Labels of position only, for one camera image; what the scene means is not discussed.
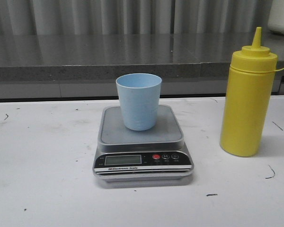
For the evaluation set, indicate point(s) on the light blue plastic cup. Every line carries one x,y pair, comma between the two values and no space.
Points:
139,95

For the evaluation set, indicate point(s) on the yellow squeeze bottle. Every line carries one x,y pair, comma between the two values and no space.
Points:
250,81

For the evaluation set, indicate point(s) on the silver digital kitchen scale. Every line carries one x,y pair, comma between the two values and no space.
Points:
159,153

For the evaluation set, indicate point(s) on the grey stone counter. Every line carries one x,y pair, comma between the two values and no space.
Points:
75,67

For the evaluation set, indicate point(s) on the white appliance on counter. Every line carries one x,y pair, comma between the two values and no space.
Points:
276,17

